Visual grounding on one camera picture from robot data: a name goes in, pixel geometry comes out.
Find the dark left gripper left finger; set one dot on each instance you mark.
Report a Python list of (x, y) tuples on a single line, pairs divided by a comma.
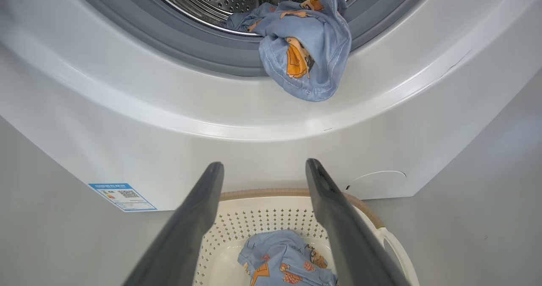
[(182, 235)]

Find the cream perforated laundry basket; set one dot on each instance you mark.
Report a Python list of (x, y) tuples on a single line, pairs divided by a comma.
[(262, 218)]

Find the blue energy label sticker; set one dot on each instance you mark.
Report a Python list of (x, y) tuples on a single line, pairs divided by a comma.
[(123, 197)]

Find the white front-load washing machine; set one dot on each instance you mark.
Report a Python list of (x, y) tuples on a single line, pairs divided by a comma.
[(169, 129)]

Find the blue cartoon print garment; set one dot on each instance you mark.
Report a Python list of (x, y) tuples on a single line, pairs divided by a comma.
[(279, 252), (326, 45)]

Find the round white filter cover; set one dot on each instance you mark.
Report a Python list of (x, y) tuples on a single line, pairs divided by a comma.
[(377, 184)]

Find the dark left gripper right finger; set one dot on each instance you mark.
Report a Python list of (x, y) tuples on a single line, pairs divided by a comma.
[(347, 235)]

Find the grey rubber door gasket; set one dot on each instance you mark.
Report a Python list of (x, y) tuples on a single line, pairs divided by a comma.
[(169, 36)]

